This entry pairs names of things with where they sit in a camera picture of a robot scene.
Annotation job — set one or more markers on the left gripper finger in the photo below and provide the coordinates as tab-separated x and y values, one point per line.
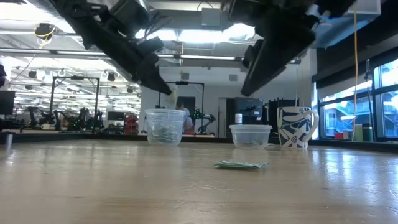
149	74

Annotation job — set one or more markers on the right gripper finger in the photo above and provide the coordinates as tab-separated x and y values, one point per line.
270	65

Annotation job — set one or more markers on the pale green Stevia packet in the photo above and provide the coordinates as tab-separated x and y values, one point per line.
172	98
163	130

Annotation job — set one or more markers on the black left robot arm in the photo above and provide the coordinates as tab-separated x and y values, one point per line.
66	7

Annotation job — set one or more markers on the black background robot arm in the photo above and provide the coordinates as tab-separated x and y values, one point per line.
84	118
205	119

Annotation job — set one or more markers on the red storage bins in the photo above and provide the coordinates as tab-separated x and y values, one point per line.
132	124

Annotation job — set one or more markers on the dark green Truvia packet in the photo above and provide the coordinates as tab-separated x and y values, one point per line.
239	165

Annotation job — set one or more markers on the tall clear plastic cup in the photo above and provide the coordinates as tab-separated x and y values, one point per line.
149	116

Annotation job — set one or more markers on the black cabinet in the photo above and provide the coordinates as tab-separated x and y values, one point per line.
248	110

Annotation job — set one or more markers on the person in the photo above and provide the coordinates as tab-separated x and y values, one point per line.
184	116

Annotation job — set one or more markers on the white bottle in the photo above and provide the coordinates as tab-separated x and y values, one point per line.
238	119

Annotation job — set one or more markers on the ceiling light panel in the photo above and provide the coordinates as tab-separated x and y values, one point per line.
202	35

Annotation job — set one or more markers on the white blue patterned mug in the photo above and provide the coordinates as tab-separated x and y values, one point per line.
292	127

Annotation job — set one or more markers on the grey ceiling box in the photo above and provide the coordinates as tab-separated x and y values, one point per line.
211	17

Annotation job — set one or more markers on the short clear plastic cup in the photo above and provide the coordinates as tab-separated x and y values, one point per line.
250	132

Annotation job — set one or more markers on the green sweetener packet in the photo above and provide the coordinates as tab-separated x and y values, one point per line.
271	145

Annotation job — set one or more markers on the red box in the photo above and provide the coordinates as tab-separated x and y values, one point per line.
339	135

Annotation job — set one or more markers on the pale cup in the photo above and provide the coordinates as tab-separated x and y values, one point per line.
357	132

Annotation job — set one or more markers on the green cup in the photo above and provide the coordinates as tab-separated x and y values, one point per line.
367	132

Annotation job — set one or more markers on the black monitor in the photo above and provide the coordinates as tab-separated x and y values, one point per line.
6	102

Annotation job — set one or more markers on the black metal rig frame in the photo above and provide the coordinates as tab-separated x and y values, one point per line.
186	83
74	77

